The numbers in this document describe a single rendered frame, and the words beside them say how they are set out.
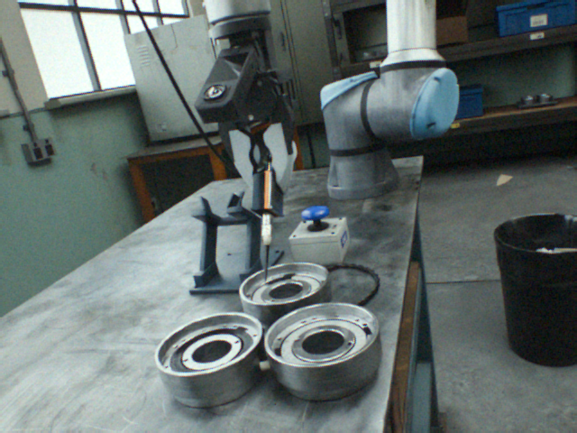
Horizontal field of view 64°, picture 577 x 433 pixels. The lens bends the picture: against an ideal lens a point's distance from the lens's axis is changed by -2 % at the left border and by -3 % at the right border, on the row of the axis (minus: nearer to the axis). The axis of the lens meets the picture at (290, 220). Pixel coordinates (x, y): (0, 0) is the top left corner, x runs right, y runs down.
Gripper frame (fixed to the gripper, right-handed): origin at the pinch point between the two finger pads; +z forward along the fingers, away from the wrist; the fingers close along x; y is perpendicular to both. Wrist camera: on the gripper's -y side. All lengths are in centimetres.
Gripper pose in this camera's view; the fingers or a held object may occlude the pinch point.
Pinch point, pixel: (268, 187)
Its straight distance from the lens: 60.5
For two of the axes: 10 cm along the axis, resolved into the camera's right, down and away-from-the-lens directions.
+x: -9.4, 0.7, 3.5
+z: 1.9, 9.3, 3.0
